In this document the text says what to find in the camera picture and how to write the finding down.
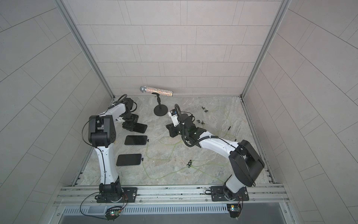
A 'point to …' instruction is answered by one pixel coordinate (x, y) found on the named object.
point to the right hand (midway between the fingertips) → (167, 126)
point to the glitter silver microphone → (144, 89)
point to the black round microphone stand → (160, 110)
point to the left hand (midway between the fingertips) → (139, 121)
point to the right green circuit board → (234, 209)
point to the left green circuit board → (112, 214)
